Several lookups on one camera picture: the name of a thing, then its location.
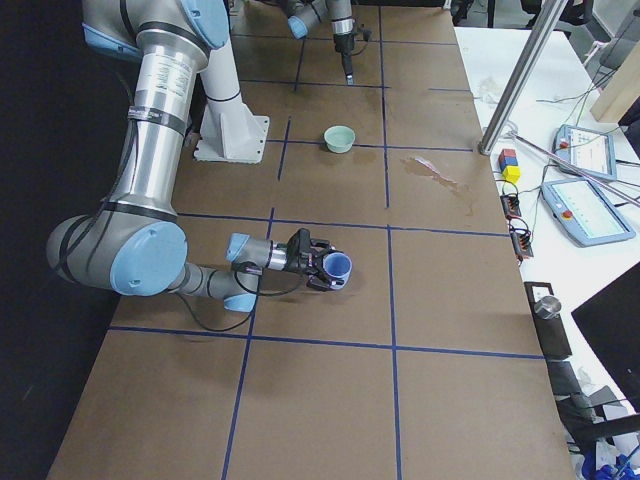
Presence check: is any black monitor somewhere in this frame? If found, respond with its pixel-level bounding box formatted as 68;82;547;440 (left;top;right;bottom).
572;264;639;411

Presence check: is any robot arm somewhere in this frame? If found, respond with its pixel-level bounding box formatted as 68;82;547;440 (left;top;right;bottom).
277;0;357;85
47;1;352;312

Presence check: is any wooden board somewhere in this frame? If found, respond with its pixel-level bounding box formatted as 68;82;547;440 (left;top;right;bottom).
591;38;639;123

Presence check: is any blue plastic cup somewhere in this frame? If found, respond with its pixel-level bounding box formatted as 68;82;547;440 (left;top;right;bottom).
322;251;353;290

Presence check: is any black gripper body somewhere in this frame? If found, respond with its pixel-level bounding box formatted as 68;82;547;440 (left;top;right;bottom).
284;228;319;276
333;19;355;75

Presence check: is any metal grabber stick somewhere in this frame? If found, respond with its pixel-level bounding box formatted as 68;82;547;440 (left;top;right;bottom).
507;131;640;208

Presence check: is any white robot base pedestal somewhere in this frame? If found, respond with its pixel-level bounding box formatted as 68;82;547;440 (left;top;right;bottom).
194;39;270;164

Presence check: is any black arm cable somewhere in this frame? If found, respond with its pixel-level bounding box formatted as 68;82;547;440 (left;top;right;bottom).
349;22;374;59

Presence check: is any metal cylinder weight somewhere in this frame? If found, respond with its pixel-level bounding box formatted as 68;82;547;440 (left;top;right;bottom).
533;295;562;320

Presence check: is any teach pendant tablet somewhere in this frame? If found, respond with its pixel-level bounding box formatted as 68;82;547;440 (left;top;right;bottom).
541;179;636;247
552;124;617;180

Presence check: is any near teach pendant tablet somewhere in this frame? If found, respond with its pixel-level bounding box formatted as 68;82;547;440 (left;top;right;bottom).
541;179;636;247

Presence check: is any red cube block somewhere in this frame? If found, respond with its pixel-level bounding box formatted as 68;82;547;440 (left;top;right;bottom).
498;149;517;170

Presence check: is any yellow cube block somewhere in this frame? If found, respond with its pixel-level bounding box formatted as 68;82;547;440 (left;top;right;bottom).
501;165;521;184

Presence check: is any far teach pendant tablet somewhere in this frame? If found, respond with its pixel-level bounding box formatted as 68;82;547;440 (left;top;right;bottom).
552;124;617;180

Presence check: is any green plastic bowl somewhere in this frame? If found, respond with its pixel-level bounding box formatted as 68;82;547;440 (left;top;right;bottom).
323;125;356;154

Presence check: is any aluminium frame post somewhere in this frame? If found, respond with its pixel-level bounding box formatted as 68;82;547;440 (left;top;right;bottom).
478;0;566;156

